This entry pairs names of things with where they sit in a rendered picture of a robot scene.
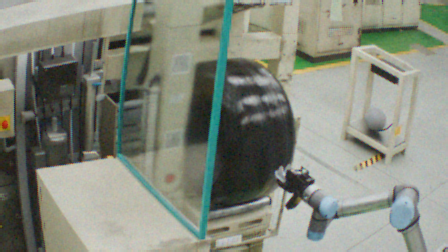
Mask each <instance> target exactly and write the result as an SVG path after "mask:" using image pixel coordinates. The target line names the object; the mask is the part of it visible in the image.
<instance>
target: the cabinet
mask: <svg viewBox="0 0 448 252"><path fill-rule="evenodd" d="M363 2H364V1H363V0H300V1H299V3H300V5H299V15H298V26H297V30H298V31H297V35H298V36H297V46H296V55H297V56H298V57H301V58H303V59H305V60H307V61H309V62H312V63H316V64H317V63H320V62H324V61H326V62H327V61H331V60H338V59H341V58H342V59H345V58H348V57H352V49H353V48H354V47H361V46H360V43H361V31H362V28H361V27H362V20H363V19H362V16H363V14H362V13H363Z"/></svg>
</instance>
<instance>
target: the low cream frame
mask: <svg viewBox="0 0 448 252"><path fill-rule="evenodd" d="M368 53H370V54H368ZM377 54H378V55H380V56H382V57H384V58H386V59H388V60H390V61H392V62H394V63H396V64H398V65H400V66H402V67H403V68H405V69H406V70H408V72H406V71H405V70H403V69H401V68H399V67H397V66H396V65H394V64H393V63H391V62H389V61H387V60H385V59H383V58H381V59H377V58H376V55H377ZM359 57H361V58H362V59H365V60H366V61H368V62H369V70H368V77H367V86H366V94H365V102H364V107H363V114H362V118H360V119H358V120H355V121H352V122H351V116H352V107H353V103H354V94H355V85H356V77H357V68H358V60H359ZM350 68H351V69H350V74H349V77H350V79H349V83H348V92H347V101H346V105H345V115H344V120H343V124H342V133H341V139H342V140H346V139H348V134H349V133H350V134H352V135H353V136H355V137H356V138H359V139H361V140H362V141H363V142H365V143H366V144H369V145H371V146H372V147H373V148H375V149H378V150H379V151H380V152H382V153H384V154H386V156H385V164H386V165H390V162H391V159H392V155H394V154H397V153H398V152H400V151H401V154H402V155H403V156H405V155H407V151H408V145H409V142H410V135H411V132H412V125H413V119H414V113H415V110H416V103H417V97H418V95H417V94H418V88H419V81H420V72H421V71H420V70H418V69H416V68H415V67H413V66H411V65H410V64H408V63H406V62H404V61H403V60H401V59H399V58H397V57H395V56H393V55H392V54H390V53H388V52H386V51H384V50H382V49H380V48H379V47H377V46H375V45H371V46H369V45H368V46H365V47H364V46H361V47H354V48H353V49H352V57H351V65H350ZM375 74H376V75H378V76H380V77H382V78H383V79H385V80H387V81H389V82H392V83H393V84H397V85H398V92H397V98H396V106H395V109H394V112H395V113H394V116H393V123H391V125H392V127H391V125H390V126H389V127H387V128H386V129H385V128H384V127H385V124H386V123H387V118H386V115H385V112H384V111H383V110H382V109H380V108H379V107H376V106H373V107H371V108H370V106H371V98H372V90H373V82H374V75H375ZM409 78H414V81H413V88H412V90H413V91H412V98H411V104H410V110H409V114H408V120H407V127H406V130H405V137H404V139H403V138H400V137H399V136H398V135H399V134H400V133H401V129H402V124H401V125H399V120H400V113H401V106H402V103H403V101H402V100H403V96H404V94H403V92H404V86H405V79H406V80H407V79H409ZM390 127H391V131H389V130H387V129H389V128H390Z"/></svg>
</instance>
